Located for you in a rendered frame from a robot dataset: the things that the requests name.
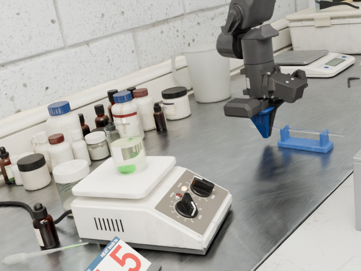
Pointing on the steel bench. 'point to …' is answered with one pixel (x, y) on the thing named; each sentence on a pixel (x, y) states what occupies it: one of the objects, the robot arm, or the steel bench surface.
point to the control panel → (171, 198)
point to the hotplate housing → (143, 220)
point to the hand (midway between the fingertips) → (265, 121)
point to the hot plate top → (125, 186)
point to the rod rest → (292, 142)
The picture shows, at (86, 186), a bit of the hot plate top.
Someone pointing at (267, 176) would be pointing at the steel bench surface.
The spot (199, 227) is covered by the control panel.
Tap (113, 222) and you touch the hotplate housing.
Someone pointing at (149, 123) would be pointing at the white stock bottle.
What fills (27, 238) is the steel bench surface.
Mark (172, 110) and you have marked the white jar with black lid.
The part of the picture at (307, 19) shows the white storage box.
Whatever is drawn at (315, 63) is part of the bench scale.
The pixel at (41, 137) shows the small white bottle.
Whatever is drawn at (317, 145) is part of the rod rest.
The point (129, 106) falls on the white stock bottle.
